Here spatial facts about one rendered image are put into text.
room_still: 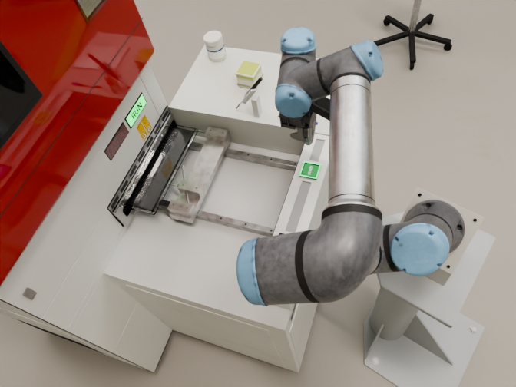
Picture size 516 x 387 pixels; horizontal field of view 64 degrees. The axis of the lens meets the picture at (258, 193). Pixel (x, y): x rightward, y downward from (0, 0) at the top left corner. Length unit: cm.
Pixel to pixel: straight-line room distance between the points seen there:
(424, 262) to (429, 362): 114
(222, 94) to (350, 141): 92
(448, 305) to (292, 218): 50
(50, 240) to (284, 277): 76
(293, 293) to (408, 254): 41
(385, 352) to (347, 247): 148
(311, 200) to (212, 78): 66
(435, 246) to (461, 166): 163
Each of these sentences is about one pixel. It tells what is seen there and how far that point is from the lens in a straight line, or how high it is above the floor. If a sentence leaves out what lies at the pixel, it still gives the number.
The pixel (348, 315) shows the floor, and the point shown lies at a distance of 212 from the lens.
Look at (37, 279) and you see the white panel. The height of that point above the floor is 108.
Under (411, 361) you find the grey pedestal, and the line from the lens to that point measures 209.
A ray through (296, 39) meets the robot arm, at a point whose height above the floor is 146.
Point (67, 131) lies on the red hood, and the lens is 113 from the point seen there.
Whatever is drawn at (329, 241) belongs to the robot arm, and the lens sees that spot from 63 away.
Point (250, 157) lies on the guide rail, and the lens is 151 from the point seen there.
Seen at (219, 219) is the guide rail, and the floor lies 85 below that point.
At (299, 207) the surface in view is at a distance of 125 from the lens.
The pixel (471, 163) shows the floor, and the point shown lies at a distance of 263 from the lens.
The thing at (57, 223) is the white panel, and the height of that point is 113.
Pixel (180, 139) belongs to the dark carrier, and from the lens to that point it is 156.
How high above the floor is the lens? 204
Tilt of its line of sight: 57 degrees down
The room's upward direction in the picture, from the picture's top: 14 degrees counter-clockwise
